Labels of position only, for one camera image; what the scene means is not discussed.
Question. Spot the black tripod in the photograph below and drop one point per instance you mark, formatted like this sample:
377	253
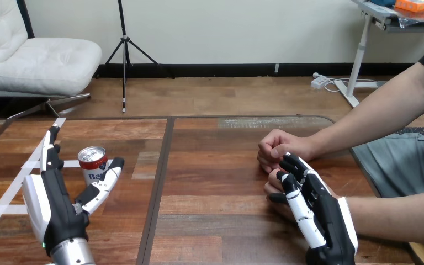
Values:
125	55

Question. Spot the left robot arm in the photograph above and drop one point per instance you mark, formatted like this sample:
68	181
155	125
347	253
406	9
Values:
73	254

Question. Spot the white power strip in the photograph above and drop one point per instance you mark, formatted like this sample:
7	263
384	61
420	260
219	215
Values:
318	82

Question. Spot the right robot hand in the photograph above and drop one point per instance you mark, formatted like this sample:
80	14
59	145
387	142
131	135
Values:
329	223

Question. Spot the white desk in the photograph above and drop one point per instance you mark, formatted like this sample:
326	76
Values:
358	55

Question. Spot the person's forearm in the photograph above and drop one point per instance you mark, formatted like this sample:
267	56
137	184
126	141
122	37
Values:
380	117
398	217

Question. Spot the person's body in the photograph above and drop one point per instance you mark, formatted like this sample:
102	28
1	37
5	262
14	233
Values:
398	164

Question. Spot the red and white drink can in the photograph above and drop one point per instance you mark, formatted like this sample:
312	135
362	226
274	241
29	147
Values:
91	164

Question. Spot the person's hand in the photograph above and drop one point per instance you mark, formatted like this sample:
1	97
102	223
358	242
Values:
272	184
281	142

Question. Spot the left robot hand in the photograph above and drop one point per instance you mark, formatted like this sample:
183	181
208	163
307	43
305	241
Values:
56	204

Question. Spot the white cushioned chair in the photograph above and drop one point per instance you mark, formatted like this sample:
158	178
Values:
40	62

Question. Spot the orange thing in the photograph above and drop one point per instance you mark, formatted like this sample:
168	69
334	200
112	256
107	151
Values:
415	5

